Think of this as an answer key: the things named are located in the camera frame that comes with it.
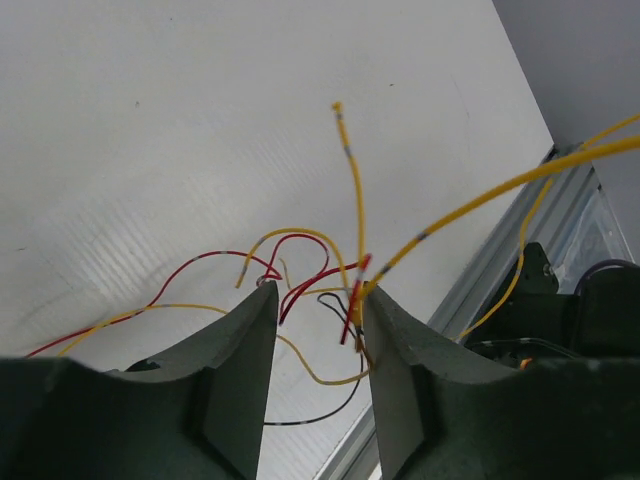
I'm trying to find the short thin black wire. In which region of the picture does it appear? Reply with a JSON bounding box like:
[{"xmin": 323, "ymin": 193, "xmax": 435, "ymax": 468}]
[{"xmin": 263, "ymin": 292, "xmax": 364, "ymax": 427}]

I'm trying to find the orange red wire bundle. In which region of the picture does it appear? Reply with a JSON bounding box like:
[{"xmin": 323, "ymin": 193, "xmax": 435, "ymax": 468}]
[{"xmin": 24, "ymin": 237, "xmax": 374, "ymax": 359}]

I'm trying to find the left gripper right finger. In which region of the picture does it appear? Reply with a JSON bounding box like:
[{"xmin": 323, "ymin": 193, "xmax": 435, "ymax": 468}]
[{"xmin": 364, "ymin": 288, "xmax": 639, "ymax": 479}]

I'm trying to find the aluminium mounting rail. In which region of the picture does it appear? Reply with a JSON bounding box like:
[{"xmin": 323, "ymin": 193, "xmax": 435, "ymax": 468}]
[{"xmin": 317, "ymin": 164, "xmax": 599, "ymax": 479}]

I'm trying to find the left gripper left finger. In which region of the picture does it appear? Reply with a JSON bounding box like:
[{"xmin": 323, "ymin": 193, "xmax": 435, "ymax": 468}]
[{"xmin": 1, "ymin": 282, "xmax": 278, "ymax": 479}]

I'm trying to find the thin yellow wire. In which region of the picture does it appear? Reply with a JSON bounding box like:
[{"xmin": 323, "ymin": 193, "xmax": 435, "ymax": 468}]
[{"xmin": 57, "ymin": 102, "xmax": 640, "ymax": 386}]

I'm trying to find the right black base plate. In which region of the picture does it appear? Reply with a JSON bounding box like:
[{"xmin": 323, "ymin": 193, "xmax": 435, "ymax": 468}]
[{"xmin": 464, "ymin": 243, "xmax": 639, "ymax": 368}]

